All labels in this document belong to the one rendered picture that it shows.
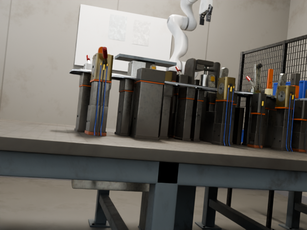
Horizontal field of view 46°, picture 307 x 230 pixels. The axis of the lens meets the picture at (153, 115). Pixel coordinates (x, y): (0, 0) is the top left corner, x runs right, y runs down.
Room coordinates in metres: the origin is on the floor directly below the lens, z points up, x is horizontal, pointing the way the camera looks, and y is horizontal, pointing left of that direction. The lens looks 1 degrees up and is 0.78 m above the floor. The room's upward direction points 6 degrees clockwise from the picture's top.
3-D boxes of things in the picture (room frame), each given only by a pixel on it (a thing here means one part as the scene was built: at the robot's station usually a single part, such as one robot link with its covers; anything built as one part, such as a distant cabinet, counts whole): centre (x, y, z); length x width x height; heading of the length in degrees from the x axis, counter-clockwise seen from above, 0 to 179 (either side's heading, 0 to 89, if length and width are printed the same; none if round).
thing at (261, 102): (1.90, -0.56, 0.84); 0.10 x 0.05 x 0.29; 19
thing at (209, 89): (1.97, -0.23, 1.00); 1.38 x 0.22 x 0.02; 109
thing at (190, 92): (1.96, -0.17, 0.84); 0.12 x 0.05 x 0.29; 19
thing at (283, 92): (1.91, -0.70, 0.87); 0.12 x 0.07 x 0.35; 19
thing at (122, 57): (2.23, 0.08, 1.16); 0.37 x 0.14 x 0.02; 109
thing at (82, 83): (1.78, 0.35, 0.84); 0.12 x 0.05 x 0.29; 19
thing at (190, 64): (2.21, -0.27, 0.94); 0.18 x 0.13 x 0.49; 109
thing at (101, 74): (1.60, 0.25, 0.88); 0.14 x 0.09 x 0.36; 19
